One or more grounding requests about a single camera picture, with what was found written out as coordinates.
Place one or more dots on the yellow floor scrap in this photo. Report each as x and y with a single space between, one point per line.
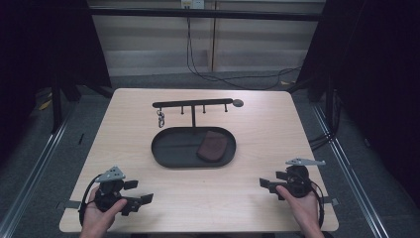
45 105

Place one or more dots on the black metal stand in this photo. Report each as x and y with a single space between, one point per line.
56 105

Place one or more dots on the brown pouch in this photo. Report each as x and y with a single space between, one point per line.
213 146

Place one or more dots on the person's right hand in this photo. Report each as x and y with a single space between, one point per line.
302 213

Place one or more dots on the metal keyring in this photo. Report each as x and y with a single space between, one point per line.
161 119

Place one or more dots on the person's left hand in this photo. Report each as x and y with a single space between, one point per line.
97 219

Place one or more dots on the black horizontal frame bar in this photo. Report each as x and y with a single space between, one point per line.
204 14

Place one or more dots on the black key stand with tray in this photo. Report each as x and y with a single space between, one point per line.
178 148

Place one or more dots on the white wall outlet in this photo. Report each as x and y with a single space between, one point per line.
192 4

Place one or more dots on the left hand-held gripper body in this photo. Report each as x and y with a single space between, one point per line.
110 195

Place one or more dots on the grey tape strip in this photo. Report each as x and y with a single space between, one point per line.
332 200
66 204

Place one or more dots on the dark curtain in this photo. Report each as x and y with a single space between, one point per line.
43 43
379 82

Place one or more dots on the metal floor rail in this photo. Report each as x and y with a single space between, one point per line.
350 178
29 185

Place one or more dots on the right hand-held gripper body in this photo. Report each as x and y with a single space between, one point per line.
297 181

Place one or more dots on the small black floor piece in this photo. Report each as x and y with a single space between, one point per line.
81 139

